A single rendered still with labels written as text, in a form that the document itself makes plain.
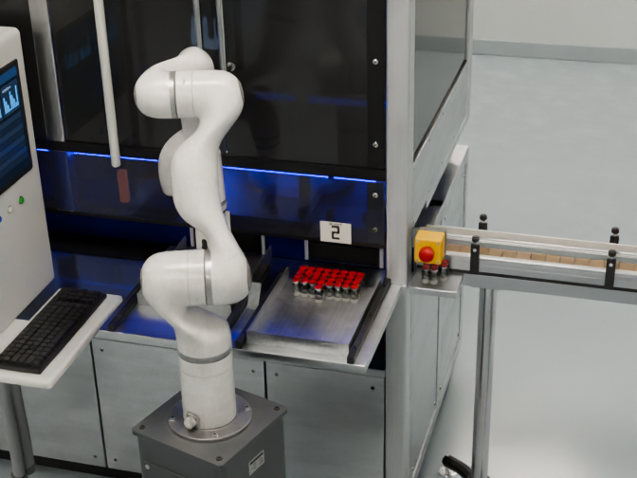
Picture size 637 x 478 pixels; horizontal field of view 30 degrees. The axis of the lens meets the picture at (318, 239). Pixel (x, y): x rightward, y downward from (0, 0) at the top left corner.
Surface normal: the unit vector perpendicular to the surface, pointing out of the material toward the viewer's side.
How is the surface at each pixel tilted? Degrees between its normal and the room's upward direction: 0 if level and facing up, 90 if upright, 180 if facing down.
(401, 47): 90
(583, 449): 0
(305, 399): 90
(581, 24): 90
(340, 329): 0
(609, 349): 0
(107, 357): 90
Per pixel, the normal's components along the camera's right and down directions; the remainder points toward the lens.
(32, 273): 0.96, 0.11
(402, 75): -0.27, 0.44
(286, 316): -0.02, -0.89
